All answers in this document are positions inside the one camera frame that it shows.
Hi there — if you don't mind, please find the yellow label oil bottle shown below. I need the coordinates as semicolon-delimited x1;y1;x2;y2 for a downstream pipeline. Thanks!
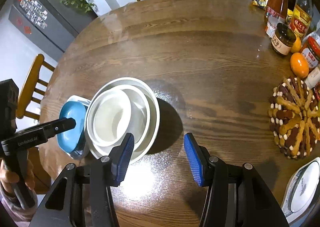
289;0;313;40

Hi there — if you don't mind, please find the orange fruit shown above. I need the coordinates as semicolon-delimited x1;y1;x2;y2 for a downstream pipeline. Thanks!
290;37;302;53
290;52;309;79

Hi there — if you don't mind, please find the grey refrigerator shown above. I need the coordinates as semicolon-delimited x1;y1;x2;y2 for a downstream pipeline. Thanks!
9;0;97;61

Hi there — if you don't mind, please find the white ramekin cup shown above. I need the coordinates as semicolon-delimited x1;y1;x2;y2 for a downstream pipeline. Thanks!
92;89;131;147

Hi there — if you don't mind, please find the wooden chair at left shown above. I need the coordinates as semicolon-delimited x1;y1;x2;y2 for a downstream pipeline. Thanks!
16;54;55;121

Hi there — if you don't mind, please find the large patterned square plate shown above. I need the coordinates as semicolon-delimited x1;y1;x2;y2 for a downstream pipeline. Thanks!
67;95;91;160

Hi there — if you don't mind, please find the beaded wooden trivet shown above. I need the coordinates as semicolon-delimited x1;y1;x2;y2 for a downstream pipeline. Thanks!
268;77;319;159

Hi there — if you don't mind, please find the red sauce bottle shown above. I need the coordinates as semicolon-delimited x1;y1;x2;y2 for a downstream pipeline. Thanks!
264;0;288;24

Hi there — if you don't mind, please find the person's left hand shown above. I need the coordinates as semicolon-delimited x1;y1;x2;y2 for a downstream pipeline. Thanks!
1;159;35;194

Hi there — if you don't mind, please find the large white bowl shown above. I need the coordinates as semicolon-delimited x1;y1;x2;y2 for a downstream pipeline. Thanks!
84;77;160;164

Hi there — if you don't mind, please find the dark lid sauce jar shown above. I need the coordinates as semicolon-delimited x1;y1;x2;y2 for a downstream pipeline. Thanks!
271;23;296;56

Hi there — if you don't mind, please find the white oval dish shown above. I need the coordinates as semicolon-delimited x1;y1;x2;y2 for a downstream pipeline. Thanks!
281;157;319;226

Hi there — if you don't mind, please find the blue square plate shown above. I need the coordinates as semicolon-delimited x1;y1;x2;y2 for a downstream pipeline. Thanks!
57;101;87;159

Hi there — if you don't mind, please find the red lid jar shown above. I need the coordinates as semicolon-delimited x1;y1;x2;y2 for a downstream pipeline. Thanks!
300;37;319;71

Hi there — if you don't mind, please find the small white bowl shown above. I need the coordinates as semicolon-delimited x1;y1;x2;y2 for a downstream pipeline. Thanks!
85;85;151;154

